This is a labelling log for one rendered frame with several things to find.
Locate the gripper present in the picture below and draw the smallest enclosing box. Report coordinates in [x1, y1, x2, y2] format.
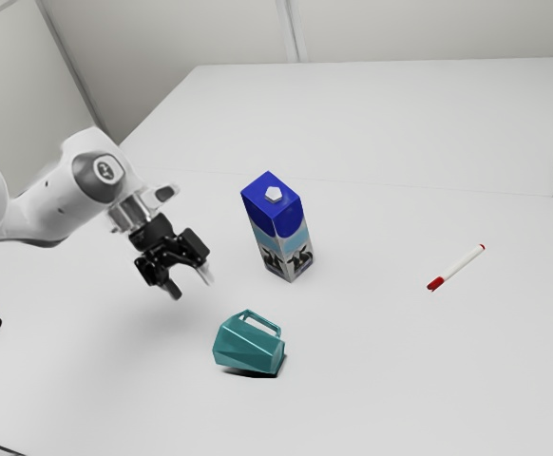
[127, 213, 215, 302]

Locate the teal faceted mug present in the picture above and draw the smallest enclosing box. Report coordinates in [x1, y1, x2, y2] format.
[211, 309, 287, 379]

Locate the blue milk carton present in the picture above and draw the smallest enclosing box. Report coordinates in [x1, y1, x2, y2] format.
[239, 169, 315, 284]

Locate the white pen with red cap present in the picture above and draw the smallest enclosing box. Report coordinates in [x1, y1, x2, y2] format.
[426, 243, 486, 292]

